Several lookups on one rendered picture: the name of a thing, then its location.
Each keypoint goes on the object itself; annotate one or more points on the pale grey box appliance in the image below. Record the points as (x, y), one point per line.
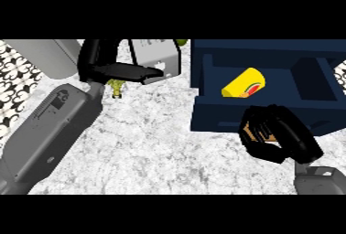
(156, 53)

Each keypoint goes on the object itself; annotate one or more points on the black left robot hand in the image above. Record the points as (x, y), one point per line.
(97, 58)

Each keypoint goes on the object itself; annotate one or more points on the navy blue drawer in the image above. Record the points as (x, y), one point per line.
(216, 115)
(289, 82)

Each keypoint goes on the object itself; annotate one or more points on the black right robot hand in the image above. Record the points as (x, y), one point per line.
(295, 137)

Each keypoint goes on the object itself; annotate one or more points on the yellow rounded pack, red print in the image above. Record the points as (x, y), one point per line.
(243, 83)

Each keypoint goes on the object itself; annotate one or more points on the green round item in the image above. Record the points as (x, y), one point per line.
(181, 42)

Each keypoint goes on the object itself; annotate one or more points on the navy blue cabinet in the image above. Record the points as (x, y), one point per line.
(270, 47)

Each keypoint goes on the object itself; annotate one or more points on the navy blue drawer front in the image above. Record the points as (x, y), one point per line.
(216, 115)

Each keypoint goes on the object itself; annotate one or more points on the small yellow-green vegetable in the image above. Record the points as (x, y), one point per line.
(117, 87)

